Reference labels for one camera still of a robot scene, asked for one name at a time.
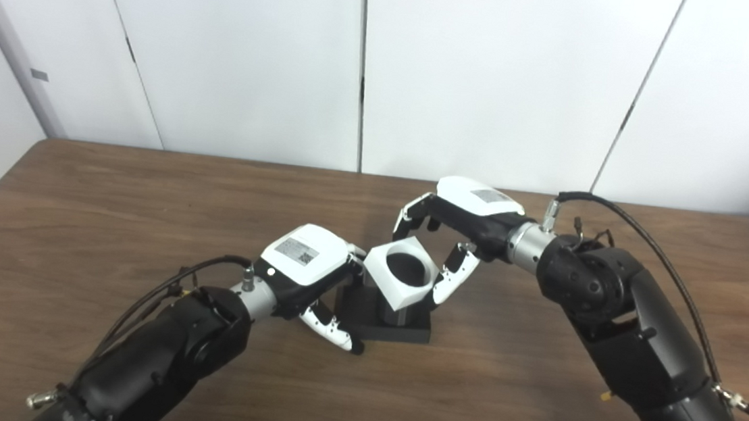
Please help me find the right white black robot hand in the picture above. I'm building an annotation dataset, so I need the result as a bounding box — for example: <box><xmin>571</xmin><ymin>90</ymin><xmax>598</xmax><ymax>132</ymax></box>
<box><xmin>385</xmin><ymin>171</ymin><xmax>530</xmax><ymax>319</ymax></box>

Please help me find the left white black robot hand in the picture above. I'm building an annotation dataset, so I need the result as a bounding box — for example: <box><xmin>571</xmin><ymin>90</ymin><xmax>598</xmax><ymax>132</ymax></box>
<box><xmin>246</xmin><ymin>219</ymin><xmax>375</xmax><ymax>356</ymax></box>

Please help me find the white square piece with hole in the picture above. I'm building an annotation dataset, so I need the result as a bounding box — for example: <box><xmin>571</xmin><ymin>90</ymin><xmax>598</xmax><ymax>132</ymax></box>
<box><xmin>359</xmin><ymin>232</ymin><xmax>444</xmax><ymax>316</ymax></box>

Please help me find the black cylinder peg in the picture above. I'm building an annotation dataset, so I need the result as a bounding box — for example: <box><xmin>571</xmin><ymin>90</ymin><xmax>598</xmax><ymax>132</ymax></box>
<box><xmin>331</xmin><ymin>262</ymin><xmax>438</xmax><ymax>346</ymax></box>

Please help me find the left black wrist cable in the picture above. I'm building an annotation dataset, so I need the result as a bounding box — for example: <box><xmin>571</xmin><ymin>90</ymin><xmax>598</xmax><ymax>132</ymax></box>
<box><xmin>25</xmin><ymin>239</ymin><xmax>256</xmax><ymax>421</ymax></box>

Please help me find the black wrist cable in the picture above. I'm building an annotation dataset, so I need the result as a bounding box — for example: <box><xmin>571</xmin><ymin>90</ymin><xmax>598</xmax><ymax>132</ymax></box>
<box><xmin>25</xmin><ymin>239</ymin><xmax>256</xmax><ymax>421</ymax></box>
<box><xmin>527</xmin><ymin>189</ymin><xmax>749</xmax><ymax>417</ymax></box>

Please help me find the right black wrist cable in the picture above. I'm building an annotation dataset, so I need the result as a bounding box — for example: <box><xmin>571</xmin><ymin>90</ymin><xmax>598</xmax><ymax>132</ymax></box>
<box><xmin>527</xmin><ymin>189</ymin><xmax>749</xmax><ymax>417</ymax></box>

